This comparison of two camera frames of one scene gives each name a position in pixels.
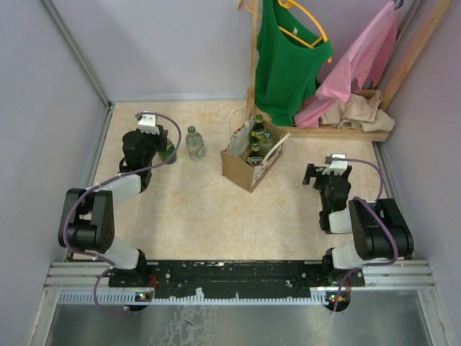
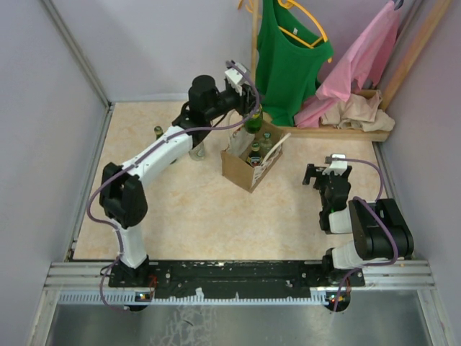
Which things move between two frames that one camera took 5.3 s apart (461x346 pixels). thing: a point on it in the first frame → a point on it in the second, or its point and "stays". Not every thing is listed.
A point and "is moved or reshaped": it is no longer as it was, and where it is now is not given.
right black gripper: (313, 171) stays
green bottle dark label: (255, 158) stays
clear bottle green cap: (266, 144) stays
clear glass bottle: (194, 143) stays
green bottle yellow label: (258, 130) is moved or reshaped
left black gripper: (161, 138) → (247, 99)
